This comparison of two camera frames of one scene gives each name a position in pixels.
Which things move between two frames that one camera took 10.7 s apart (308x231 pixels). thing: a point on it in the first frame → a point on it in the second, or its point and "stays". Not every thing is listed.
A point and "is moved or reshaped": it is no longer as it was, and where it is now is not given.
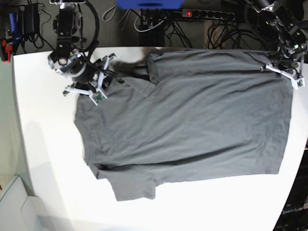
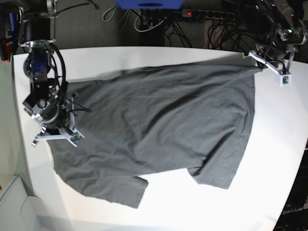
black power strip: x=208 y=14 stays
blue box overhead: x=150 y=4 stays
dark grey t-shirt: x=181 y=114 is moved or reshaped
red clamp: x=6 y=49 stays
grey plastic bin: x=19 y=212 stays
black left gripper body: x=83 y=81 → x=55 y=114
